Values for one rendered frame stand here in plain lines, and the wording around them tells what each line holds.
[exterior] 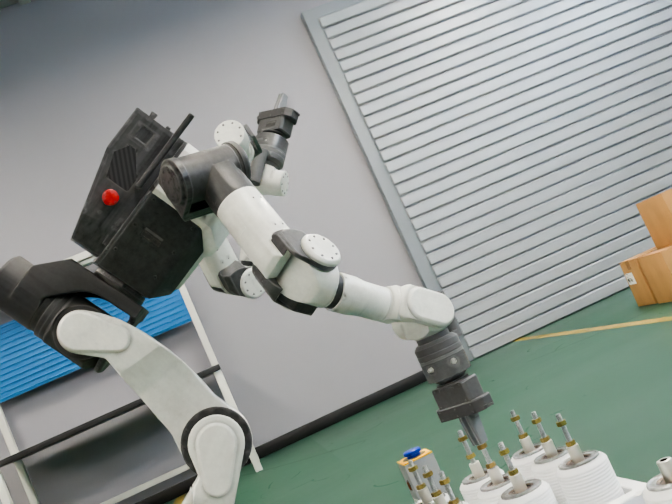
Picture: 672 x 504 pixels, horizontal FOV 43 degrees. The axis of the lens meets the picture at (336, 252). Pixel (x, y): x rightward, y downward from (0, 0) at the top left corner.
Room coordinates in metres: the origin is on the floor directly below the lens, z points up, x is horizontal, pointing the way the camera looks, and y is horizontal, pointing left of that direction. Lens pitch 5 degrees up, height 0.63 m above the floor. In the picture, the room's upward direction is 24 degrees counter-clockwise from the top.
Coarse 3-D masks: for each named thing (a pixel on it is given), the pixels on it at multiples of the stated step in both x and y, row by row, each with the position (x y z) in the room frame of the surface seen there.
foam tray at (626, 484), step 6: (624, 480) 1.57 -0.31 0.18; (630, 480) 1.56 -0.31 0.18; (624, 486) 1.54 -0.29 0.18; (630, 486) 1.53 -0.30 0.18; (636, 486) 1.51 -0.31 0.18; (642, 486) 1.50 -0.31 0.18; (624, 492) 1.55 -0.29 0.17; (630, 492) 1.50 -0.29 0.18; (636, 492) 1.49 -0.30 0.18; (642, 492) 1.48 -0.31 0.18; (618, 498) 1.49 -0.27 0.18; (624, 498) 1.48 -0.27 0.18; (630, 498) 1.48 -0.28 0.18; (636, 498) 1.48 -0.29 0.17; (642, 498) 1.48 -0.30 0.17
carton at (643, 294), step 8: (656, 248) 5.29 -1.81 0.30; (640, 256) 5.25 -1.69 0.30; (624, 264) 5.41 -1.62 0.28; (632, 264) 5.30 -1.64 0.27; (624, 272) 5.46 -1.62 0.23; (632, 272) 5.35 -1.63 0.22; (640, 272) 5.25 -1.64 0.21; (632, 280) 5.39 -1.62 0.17; (640, 280) 5.30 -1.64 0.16; (632, 288) 5.45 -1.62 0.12; (640, 288) 5.35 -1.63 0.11; (648, 288) 5.25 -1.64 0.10; (640, 296) 5.39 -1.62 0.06; (648, 296) 5.30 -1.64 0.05; (640, 304) 5.44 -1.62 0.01; (648, 304) 5.34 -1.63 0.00
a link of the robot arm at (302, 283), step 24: (288, 264) 1.50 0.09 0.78; (288, 288) 1.50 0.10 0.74; (312, 288) 1.48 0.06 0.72; (336, 288) 1.50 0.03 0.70; (360, 288) 1.52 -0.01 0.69; (384, 288) 1.57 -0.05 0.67; (312, 312) 1.53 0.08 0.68; (336, 312) 1.54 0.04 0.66; (360, 312) 1.54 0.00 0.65; (384, 312) 1.56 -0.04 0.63
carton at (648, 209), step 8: (664, 192) 4.92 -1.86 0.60; (648, 200) 5.06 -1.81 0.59; (656, 200) 4.99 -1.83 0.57; (664, 200) 4.92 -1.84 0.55; (640, 208) 5.18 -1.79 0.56; (648, 208) 5.10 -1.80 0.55; (656, 208) 5.02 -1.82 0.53; (664, 208) 4.95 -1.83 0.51; (648, 216) 5.14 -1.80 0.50; (656, 216) 5.06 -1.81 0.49; (664, 216) 4.98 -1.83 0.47; (648, 224) 5.17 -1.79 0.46; (656, 224) 5.10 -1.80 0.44; (664, 224) 5.02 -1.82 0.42; (656, 232) 5.13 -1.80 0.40; (664, 232) 5.06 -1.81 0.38; (656, 240) 5.17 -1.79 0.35; (664, 240) 5.09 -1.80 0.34
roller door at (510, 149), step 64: (384, 0) 6.78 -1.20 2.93; (448, 0) 6.87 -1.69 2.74; (512, 0) 6.96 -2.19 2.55; (576, 0) 7.04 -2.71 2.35; (640, 0) 7.13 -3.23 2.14; (384, 64) 6.74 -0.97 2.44; (448, 64) 6.83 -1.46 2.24; (512, 64) 6.91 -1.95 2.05; (576, 64) 7.00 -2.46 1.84; (640, 64) 7.09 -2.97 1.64; (384, 128) 6.71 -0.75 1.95; (448, 128) 6.79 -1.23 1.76; (512, 128) 6.87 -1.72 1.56; (576, 128) 6.96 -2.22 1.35; (640, 128) 7.05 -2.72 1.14; (384, 192) 6.69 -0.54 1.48; (448, 192) 6.75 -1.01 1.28; (512, 192) 6.83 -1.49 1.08; (576, 192) 6.92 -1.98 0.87; (640, 192) 7.00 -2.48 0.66; (448, 256) 6.71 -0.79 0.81; (512, 256) 6.80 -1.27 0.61; (576, 256) 6.90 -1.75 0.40; (512, 320) 6.76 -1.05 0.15
